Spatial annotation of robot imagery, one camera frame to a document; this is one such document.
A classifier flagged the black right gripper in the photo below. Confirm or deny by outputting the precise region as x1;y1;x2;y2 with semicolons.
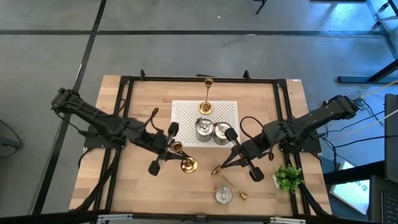
220;126;265;183

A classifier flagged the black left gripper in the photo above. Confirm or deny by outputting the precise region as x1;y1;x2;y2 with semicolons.
148;121;186;177

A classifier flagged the short gold candlestick holder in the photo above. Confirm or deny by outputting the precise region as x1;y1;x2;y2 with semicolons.
170;140;199;174
210;164;249;201

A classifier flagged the silver tin candle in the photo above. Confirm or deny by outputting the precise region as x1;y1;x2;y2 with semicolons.
195;118;215;143
213;121;233;146
213;185;233;205

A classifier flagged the tall gold candlestick holder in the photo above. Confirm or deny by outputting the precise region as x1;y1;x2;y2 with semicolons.
198;77;215;116

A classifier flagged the white perforated shelf riser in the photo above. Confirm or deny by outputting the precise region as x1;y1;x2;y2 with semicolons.
169;100;241;154

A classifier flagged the green plant in white pot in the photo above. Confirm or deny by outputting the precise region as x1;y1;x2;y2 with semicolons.
272;164;305;193

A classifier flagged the black desk bar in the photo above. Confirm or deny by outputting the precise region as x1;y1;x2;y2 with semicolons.
323;160;386;185

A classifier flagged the white sheet with green print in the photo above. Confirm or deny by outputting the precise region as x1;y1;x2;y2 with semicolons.
329;161;371;215

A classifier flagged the black desk foot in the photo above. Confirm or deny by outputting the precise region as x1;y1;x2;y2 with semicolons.
337;58;398;85

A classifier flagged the black laptop keyboard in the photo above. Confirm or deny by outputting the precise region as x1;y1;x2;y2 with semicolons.
368;175;398;224

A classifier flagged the black computer monitor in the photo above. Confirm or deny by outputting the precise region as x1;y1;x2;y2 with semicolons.
384;93;398;184

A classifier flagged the black chair base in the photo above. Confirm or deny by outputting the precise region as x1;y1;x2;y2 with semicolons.
252;0;268;15

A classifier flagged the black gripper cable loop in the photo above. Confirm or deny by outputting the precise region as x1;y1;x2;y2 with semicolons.
239;116;266;141
149;107;164;133

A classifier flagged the silver frame bracket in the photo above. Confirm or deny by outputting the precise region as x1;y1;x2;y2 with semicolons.
96;213;134;224
269;216;307;224

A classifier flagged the black floor cable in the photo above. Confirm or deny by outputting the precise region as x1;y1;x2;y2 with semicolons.
322;134;398;170

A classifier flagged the beige floor cord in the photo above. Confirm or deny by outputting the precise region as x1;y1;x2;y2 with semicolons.
354;79;398;102
338;108;398;138

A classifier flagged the dark floor cable loop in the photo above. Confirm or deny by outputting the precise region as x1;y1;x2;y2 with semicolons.
0;119;23;160

